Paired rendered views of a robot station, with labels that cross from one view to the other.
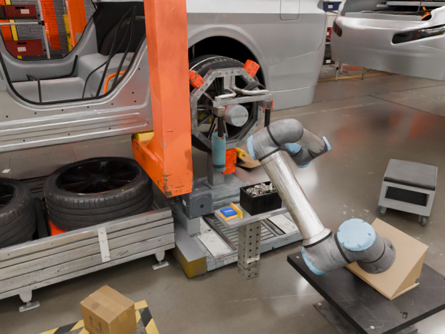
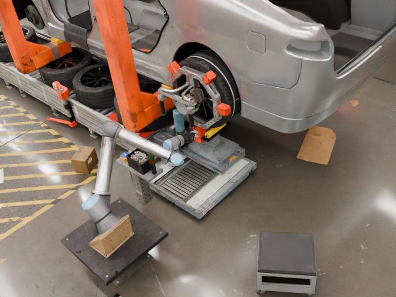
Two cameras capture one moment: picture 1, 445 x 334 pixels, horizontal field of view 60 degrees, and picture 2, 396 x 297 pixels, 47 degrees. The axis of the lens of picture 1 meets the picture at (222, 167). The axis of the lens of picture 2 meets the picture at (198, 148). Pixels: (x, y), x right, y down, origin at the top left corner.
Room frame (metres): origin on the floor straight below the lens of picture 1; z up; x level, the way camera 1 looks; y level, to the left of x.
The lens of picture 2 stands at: (1.60, -3.19, 2.96)
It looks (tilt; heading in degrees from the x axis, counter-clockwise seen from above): 39 degrees down; 74
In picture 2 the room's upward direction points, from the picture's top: 7 degrees counter-clockwise
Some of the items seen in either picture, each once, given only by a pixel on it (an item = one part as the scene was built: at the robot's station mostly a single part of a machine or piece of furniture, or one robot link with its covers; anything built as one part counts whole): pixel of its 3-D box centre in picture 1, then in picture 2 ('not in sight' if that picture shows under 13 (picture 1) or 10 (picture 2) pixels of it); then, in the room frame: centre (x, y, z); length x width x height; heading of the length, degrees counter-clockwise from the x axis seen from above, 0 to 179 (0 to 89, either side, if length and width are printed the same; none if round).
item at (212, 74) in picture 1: (226, 110); (195, 98); (2.52, -0.03, 0.85); 0.54 x 0.07 x 0.54; 118
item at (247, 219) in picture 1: (254, 210); (139, 165); (1.91, -0.18, 0.44); 0.43 x 0.17 x 0.03; 118
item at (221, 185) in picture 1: (215, 172); (212, 137); (2.67, 0.05, 0.32); 0.40 x 0.30 x 0.28; 118
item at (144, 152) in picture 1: (154, 143); (158, 94); (2.30, 0.43, 0.69); 0.52 x 0.17 x 0.35; 28
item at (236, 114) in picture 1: (232, 112); (189, 102); (2.46, -0.06, 0.85); 0.21 x 0.14 x 0.14; 28
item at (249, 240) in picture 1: (249, 244); (141, 183); (1.89, -0.16, 0.21); 0.10 x 0.10 x 0.42; 28
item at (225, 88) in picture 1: (222, 88); (174, 83); (2.37, 0.00, 1.03); 0.19 x 0.18 x 0.11; 28
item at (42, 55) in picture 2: not in sight; (46, 45); (1.40, 2.14, 0.69); 0.52 x 0.17 x 0.35; 28
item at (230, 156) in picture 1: (224, 158); (201, 129); (2.55, -0.01, 0.48); 0.16 x 0.12 x 0.17; 28
